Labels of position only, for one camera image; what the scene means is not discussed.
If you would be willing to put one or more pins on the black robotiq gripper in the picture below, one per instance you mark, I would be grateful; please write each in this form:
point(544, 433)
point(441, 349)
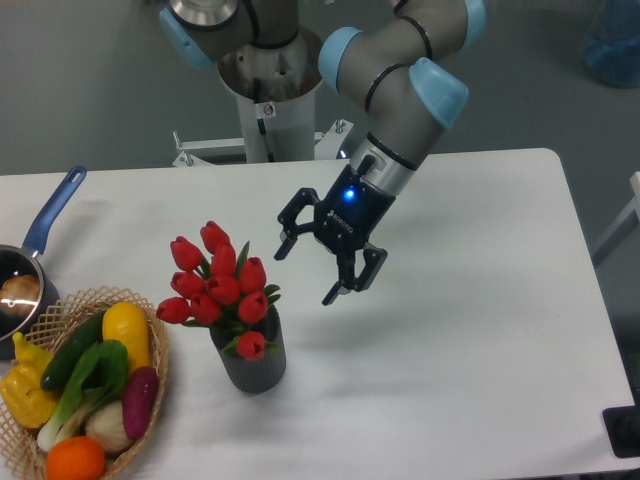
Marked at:
point(343, 222)

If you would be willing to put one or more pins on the red tulip bouquet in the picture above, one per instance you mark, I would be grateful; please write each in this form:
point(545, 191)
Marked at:
point(225, 291)

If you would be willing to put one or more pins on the dark grey ribbed vase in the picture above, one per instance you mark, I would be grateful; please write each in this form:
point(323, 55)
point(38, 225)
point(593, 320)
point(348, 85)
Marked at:
point(254, 375)

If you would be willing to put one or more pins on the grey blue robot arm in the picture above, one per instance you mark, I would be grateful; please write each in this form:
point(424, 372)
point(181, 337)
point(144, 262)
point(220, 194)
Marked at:
point(392, 74)

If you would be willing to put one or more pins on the yellow squash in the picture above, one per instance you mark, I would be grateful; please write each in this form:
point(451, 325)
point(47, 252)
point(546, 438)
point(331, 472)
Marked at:
point(128, 324)

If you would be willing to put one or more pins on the purple sweet potato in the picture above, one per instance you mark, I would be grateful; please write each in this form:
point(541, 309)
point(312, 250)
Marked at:
point(138, 401)

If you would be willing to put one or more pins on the green bok choy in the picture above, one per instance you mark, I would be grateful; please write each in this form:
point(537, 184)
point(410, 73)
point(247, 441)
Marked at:
point(99, 376)

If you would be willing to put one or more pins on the beige garlic bulb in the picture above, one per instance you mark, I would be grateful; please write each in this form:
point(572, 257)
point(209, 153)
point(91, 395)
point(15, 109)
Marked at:
point(106, 426)

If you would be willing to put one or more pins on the green cucumber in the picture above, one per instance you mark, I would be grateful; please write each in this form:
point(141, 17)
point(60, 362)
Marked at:
point(60, 368)

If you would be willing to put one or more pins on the blue plastic bag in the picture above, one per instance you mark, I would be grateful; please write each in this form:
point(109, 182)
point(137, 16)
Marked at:
point(610, 51)

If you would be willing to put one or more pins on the brown bread roll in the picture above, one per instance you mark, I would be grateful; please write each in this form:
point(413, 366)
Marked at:
point(20, 295)

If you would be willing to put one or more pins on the black device at table edge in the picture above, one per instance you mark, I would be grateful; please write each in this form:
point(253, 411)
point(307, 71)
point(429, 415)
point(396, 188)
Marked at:
point(622, 426)

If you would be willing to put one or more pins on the orange fruit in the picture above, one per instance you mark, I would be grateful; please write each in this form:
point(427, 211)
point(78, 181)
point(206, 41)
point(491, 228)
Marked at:
point(79, 457)

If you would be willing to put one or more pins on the yellow bell pepper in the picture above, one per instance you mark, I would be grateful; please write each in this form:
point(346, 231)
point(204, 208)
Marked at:
point(27, 402)

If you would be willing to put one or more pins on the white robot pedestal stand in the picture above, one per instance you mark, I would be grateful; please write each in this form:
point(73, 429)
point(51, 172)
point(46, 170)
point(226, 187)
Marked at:
point(275, 93)

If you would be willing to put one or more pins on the white table leg frame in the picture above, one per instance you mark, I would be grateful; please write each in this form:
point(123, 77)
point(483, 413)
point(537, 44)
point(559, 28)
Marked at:
point(622, 225)

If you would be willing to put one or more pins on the blue handled saucepan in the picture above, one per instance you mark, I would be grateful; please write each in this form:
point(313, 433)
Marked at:
point(24, 260)

